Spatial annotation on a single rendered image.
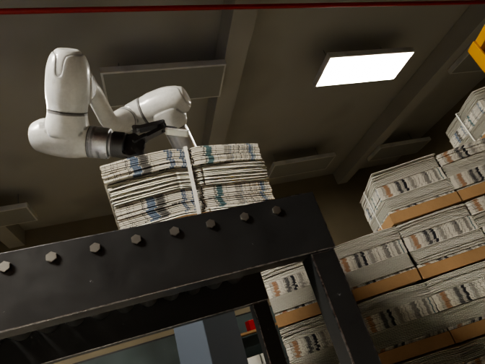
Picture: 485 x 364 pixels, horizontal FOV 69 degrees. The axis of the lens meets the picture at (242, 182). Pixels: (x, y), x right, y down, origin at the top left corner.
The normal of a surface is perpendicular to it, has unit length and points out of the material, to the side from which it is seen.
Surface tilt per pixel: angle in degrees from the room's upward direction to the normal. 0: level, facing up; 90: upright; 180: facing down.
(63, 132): 129
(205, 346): 90
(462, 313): 90
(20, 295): 90
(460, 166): 90
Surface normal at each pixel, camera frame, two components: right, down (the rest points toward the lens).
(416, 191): -0.18, -0.38
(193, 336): -0.66, -0.14
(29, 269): 0.18, -0.48
